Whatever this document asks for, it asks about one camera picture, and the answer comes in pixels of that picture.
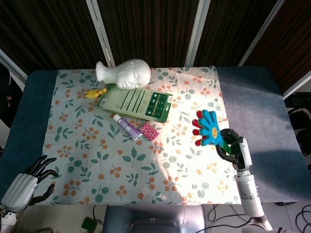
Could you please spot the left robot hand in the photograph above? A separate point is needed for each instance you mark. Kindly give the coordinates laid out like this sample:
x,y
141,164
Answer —
x,y
20,189

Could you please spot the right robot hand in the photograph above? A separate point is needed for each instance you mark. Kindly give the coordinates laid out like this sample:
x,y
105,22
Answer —
x,y
243,153

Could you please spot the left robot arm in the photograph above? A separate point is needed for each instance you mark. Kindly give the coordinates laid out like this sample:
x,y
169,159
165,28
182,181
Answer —
x,y
6,221

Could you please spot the floral fruit print tablecloth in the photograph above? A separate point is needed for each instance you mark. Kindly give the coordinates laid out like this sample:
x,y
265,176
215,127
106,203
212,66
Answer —
x,y
121,170

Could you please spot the blue felt table cover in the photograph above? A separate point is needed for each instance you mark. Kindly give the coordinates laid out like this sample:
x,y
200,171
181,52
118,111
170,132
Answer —
x,y
255,97

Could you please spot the small green floor box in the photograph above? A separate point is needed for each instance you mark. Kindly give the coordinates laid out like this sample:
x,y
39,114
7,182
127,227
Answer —
x,y
89,223

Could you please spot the pink patterned small box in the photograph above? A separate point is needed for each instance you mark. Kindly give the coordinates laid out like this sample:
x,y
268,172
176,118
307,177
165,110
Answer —
x,y
149,131

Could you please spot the grey robot torso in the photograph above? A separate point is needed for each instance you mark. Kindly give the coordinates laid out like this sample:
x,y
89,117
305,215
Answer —
x,y
155,219

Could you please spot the white purple toothpaste tube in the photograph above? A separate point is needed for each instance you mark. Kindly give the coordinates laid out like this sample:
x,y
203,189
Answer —
x,y
126,126

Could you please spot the yellow banana toy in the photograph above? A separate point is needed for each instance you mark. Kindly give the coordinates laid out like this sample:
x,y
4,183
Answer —
x,y
93,94

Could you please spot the green packaged box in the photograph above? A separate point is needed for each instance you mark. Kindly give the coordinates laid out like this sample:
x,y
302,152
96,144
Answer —
x,y
133,102

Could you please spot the white foam mannequin head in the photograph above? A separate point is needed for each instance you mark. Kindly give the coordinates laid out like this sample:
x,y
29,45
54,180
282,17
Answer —
x,y
126,75

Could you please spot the white frame post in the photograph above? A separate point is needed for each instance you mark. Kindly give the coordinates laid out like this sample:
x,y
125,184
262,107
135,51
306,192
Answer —
x,y
195,34
12,65
296,83
261,34
100,31

